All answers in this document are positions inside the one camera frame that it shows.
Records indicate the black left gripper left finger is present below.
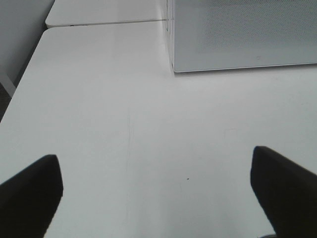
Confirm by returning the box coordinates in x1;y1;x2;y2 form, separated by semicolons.
0;155;63;238

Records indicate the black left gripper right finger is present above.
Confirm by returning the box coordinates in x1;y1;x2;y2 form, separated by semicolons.
250;146;317;238

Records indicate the white microwave door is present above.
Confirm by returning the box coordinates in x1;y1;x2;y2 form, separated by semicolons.
168;0;317;72

